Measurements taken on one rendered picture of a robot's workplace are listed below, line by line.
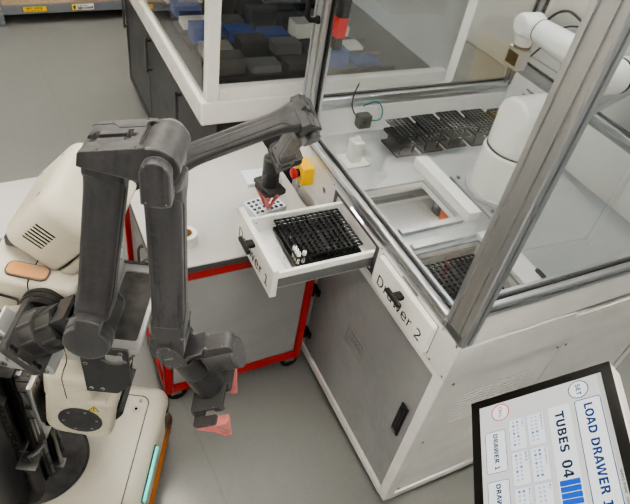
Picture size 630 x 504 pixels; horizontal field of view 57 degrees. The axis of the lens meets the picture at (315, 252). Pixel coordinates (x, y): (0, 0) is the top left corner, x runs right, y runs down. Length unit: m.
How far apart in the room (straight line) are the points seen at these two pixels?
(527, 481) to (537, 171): 0.59
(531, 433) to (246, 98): 1.65
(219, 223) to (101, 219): 1.14
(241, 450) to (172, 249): 1.53
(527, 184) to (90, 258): 0.81
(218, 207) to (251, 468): 0.96
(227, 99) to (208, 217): 0.56
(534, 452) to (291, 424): 1.31
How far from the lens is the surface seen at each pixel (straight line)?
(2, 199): 2.14
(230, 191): 2.11
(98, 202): 0.84
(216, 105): 2.35
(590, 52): 1.11
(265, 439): 2.34
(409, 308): 1.62
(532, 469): 1.25
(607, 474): 1.18
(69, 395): 1.48
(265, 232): 1.84
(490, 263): 1.34
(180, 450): 2.32
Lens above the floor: 2.04
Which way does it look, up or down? 42 degrees down
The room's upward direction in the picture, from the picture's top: 11 degrees clockwise
